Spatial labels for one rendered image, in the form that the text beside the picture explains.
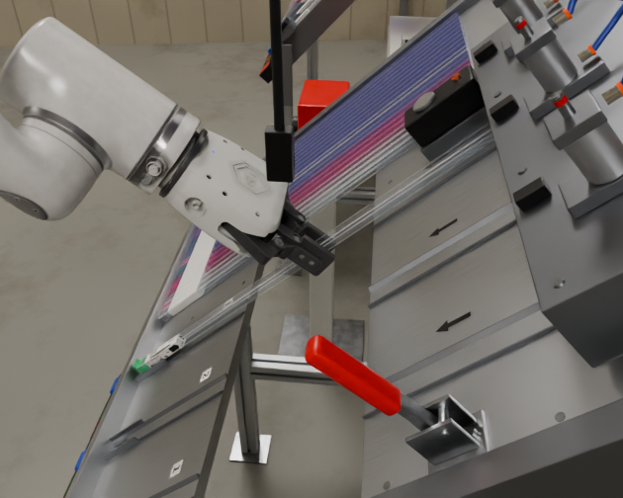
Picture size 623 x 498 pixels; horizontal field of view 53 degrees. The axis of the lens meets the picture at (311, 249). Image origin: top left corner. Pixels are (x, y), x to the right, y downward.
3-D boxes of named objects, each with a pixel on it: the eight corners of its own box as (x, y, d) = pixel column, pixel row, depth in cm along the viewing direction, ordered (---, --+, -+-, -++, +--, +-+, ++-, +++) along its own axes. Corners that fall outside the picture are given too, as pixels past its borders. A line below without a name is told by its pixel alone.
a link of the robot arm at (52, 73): (133, 172, 52) (187, 90, 55) (-18, 74, 48) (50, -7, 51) (115, 197, 59) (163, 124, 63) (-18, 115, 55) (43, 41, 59)
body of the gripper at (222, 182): (177, 155, 52) (285, 227, 55) (206, 104, 60) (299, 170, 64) (136, 211, 56) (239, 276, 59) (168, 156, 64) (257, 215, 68)
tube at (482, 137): (141, 374, 77) (133, 370, 76) (144, 366, 78) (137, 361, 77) (500, 136, 53) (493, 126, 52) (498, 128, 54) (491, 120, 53)
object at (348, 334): (273, 377, 171) (258, 114, 123) (285, 317, 190) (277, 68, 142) (361, 384, 169) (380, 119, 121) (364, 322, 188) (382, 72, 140)
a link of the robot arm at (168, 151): (159, 134, 52) (190, 155, 52) (187, 91, 59) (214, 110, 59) (115, 199, 56) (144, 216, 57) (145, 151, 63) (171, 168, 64)
